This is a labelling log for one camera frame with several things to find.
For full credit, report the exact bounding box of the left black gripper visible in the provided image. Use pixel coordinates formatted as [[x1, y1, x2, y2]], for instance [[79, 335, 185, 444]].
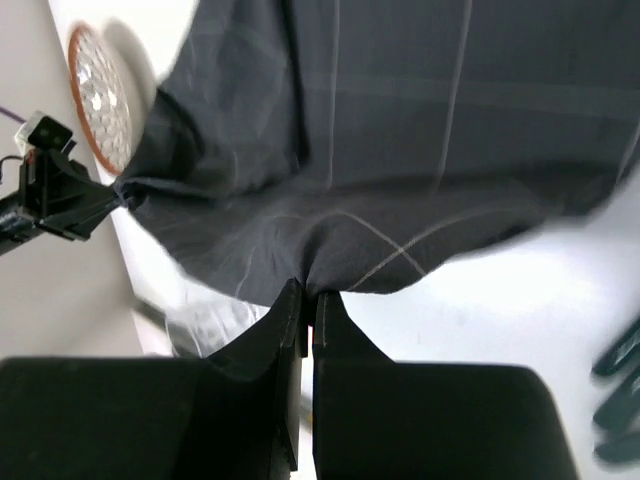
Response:
[[1, 149, 118, 254]]

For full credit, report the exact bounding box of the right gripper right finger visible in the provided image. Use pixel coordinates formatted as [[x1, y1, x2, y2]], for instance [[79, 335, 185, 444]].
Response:
[[313, 293, 578, 479]]

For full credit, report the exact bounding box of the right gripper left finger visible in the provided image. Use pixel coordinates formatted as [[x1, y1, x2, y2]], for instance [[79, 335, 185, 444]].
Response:
[[1, 280, 303, 479]]

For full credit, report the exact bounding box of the floral plate brown rim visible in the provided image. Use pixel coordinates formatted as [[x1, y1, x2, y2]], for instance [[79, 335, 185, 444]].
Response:
[[67, 22, 134, 176]]

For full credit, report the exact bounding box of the gold fork green handle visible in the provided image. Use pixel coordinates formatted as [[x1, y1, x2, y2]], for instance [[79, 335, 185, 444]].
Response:
[[591, 319, 640, 378]]

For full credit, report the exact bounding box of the dark grey checked cloth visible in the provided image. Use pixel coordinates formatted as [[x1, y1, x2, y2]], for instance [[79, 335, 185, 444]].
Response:
[[116, 1, 639, 306]]

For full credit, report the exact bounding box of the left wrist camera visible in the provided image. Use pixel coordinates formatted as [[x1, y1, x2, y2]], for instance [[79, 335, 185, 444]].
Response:
[[14, 111, 73, 153]]

